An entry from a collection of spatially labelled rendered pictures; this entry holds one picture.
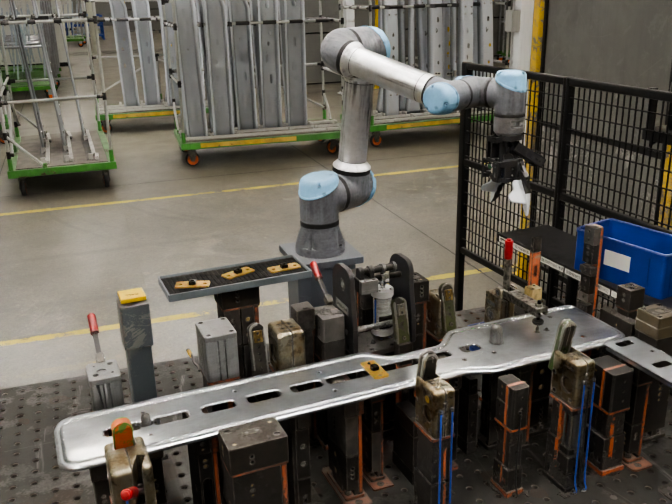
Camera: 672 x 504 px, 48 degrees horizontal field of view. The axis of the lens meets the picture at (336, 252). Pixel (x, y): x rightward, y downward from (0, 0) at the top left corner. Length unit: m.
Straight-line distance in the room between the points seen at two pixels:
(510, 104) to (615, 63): 2.29
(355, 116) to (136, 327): 0.86
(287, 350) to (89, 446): 0.50
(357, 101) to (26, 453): 1.32
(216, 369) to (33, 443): 0.67
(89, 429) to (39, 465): 0.50
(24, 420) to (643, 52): 3.13
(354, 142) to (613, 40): 2.21
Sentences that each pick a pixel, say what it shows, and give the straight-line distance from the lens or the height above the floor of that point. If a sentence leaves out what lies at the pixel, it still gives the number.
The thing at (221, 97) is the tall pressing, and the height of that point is 0.71.
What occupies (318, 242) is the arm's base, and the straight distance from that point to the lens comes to 2.18.
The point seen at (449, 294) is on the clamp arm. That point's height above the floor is 1.08.
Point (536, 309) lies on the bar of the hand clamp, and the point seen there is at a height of 1.07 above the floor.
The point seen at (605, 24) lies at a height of 1.63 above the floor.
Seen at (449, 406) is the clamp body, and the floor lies 1.00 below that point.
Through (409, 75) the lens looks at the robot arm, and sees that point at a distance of 1.90.
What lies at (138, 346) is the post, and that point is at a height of 1.03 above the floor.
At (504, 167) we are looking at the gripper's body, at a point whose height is 1.42.
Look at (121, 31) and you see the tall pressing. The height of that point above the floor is 1.32.
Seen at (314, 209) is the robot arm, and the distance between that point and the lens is 2.16.
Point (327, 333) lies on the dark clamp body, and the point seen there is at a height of 1.04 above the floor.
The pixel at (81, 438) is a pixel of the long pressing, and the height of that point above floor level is 1.00.
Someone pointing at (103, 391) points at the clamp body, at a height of 1.03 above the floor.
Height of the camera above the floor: 1.85
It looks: 20 degrees down
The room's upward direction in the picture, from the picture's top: 1 degrees counter-clockwise
